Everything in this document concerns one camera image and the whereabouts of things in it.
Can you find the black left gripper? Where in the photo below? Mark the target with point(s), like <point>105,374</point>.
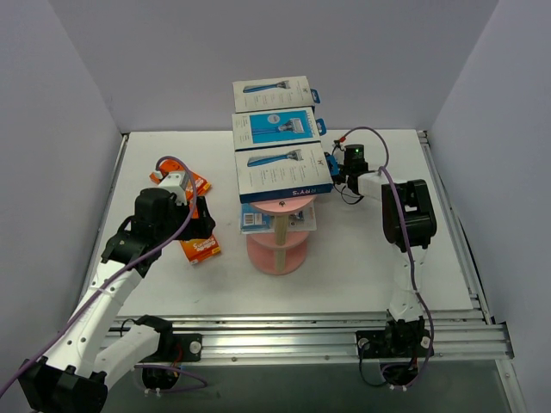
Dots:
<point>201,219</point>

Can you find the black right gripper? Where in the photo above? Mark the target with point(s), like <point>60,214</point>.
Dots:
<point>337,170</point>

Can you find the orange Gillette Fusion box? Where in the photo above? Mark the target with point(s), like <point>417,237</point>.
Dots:
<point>199,250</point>

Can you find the blister razor pack blue card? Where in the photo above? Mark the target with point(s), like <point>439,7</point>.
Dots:
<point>253,221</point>

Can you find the clear blister razor pack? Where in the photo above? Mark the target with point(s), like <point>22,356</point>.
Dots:
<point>304,220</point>

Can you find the blue Harry's razor box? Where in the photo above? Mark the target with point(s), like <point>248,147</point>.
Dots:
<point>274,93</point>
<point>277,127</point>

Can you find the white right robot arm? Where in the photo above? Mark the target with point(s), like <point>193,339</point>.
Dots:
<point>408,224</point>

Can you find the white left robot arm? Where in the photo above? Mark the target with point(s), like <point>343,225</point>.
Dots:
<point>74,372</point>

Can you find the pink three-tier wooden shelf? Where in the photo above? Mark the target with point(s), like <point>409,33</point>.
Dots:
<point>280,252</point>

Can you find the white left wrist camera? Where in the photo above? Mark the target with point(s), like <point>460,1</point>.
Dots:
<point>176,182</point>

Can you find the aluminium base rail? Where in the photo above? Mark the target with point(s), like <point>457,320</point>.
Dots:
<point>331,337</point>

